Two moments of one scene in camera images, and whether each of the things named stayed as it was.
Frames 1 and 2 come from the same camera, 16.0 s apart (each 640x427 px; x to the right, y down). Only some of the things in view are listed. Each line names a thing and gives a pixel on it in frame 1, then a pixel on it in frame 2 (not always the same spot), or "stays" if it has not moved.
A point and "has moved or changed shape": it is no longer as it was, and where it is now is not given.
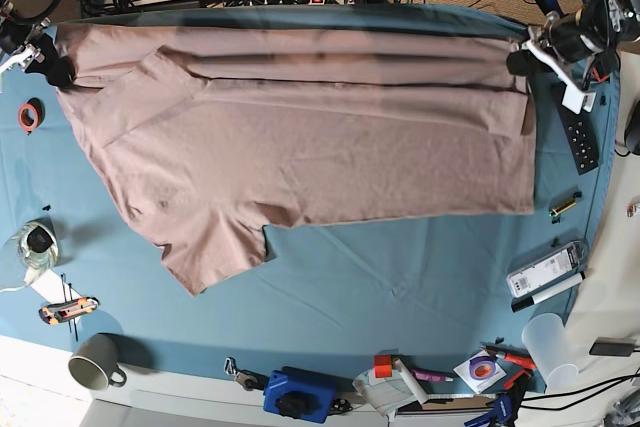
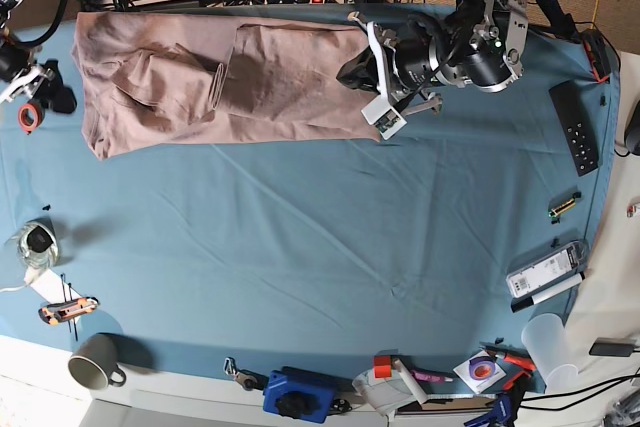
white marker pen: x=548 y=292 stays
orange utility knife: x=52 y=314 stays
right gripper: x=570 y=47 to x=398 y=64
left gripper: x=22 y=46 to x=20 y=77
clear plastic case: x=548 y=270 stays
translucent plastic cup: x=548 y=349 stays
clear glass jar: x=37 y=243 stays
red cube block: x=383 y=366 stays
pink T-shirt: x=212 y=131 has moved or changed shape
